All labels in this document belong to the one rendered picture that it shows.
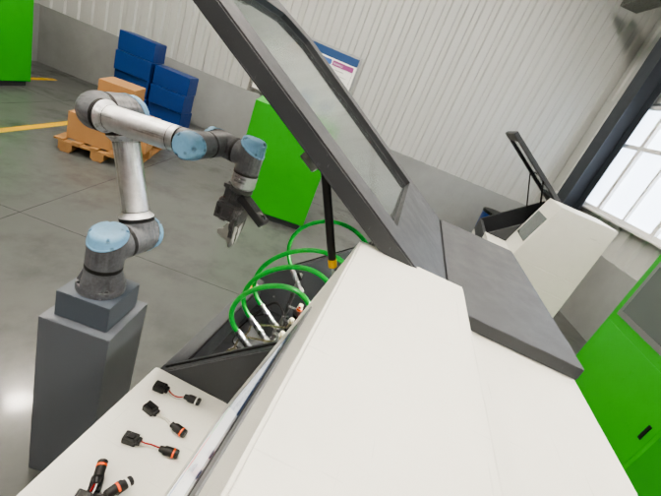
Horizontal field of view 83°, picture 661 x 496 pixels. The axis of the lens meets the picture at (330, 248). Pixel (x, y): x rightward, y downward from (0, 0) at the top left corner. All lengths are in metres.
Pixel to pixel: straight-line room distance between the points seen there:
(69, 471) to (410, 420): 0.73
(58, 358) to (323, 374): 1.32
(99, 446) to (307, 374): 0.68
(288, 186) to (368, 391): 4.17
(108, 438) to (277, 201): 3.83
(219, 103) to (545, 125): 6.13
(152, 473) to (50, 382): 0.84
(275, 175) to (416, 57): 4.02
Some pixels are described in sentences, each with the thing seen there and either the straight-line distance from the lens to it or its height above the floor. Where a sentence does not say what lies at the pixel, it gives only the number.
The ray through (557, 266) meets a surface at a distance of 3.99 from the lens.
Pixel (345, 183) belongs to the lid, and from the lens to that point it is 0.71.
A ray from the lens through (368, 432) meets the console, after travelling 0.37.
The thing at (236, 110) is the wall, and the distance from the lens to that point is 7.92.
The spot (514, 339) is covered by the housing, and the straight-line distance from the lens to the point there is 0.84.
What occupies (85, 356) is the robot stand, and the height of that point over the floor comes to 0.70.
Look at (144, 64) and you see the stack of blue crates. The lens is 7.54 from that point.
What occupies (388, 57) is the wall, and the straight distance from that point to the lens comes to 7.55.
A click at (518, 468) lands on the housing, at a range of 0.60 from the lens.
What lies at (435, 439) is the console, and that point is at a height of 1.55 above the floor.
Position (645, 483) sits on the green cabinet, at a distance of 3.65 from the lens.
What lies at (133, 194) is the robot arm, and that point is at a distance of 1.45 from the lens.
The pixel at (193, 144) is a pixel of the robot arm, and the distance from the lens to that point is 1.06.
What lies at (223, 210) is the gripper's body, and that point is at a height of 1.33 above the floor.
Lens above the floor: 1.81
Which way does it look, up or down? 23 degrees down
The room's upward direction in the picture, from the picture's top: 23 degrees clockwise
